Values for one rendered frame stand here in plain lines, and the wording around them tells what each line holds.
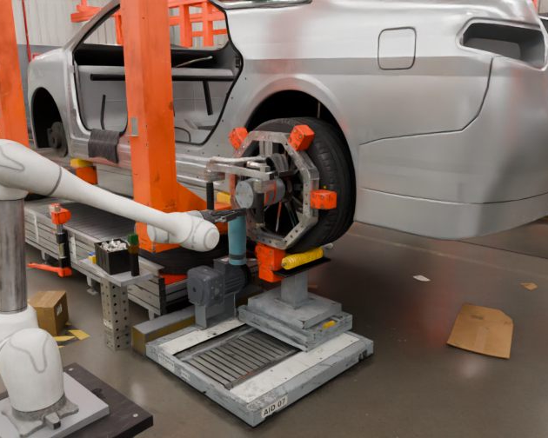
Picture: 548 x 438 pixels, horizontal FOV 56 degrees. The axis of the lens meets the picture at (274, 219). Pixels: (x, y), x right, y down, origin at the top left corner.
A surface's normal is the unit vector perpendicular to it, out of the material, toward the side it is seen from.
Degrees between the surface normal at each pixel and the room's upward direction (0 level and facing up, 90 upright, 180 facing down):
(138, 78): 90
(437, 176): 90
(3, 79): 90
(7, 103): 90
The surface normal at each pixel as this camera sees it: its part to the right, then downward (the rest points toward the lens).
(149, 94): 0.71, 0.18
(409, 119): -0.71, 0.18
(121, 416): 0.00, -0.97
